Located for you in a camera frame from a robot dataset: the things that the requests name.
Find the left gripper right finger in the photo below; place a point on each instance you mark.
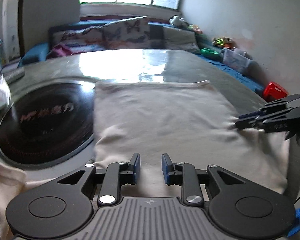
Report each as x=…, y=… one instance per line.
x=185, y=176

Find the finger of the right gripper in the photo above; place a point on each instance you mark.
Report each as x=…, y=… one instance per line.
x=272, y=107
x=275, y=122

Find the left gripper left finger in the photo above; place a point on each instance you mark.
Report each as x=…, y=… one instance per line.
x=118, y=174

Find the cream white garment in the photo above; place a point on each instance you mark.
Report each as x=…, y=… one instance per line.
x=242, y=174

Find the red plastic stool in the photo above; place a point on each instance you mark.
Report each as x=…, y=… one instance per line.
x=273, y=91

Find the clear plastic storage box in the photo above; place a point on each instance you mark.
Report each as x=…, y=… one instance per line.
x=236, y=61

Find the blue corner sofa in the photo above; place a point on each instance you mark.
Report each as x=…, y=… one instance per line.
x=39, y=52

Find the colourful plush toys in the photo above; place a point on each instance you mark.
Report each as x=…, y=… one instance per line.
x=223, y=42

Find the green plastic bowl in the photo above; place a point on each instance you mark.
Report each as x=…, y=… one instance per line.
x=210, y=54

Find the black round induction cooktop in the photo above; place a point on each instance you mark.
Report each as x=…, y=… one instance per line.
x=48, y=125

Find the grey cushion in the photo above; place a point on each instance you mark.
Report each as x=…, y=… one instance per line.
x=179, y=39

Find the white plush toy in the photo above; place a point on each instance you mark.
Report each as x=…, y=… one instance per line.
x=178, y=22

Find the pink purple cloth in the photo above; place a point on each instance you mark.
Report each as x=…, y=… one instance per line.
x=59, y=50

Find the long butterfly print pillow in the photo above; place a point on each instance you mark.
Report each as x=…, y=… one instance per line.
x=82, y=40

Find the large butterfly print pillow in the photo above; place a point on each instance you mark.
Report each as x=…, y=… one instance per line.
x=131, y=33

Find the grey remote control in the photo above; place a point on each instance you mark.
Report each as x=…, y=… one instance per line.
x=14, y=75

